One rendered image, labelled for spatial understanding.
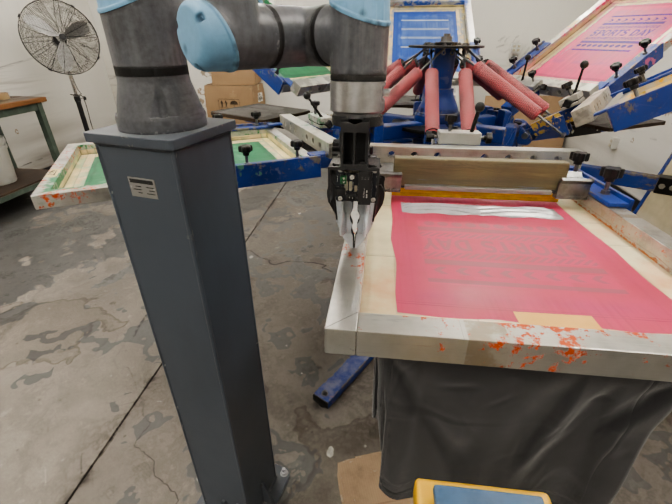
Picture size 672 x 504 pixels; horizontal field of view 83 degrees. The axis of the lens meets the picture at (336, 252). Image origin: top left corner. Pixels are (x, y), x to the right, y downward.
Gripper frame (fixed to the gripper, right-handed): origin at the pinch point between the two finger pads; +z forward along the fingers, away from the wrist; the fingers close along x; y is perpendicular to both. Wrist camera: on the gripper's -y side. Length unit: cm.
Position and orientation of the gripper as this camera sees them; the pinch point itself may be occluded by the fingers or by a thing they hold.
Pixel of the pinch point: (354, 238)
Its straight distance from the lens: 64.4
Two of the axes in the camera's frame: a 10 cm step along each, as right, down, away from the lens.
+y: -1.1, 4.4, -8.9
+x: 9.9, 0.6, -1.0
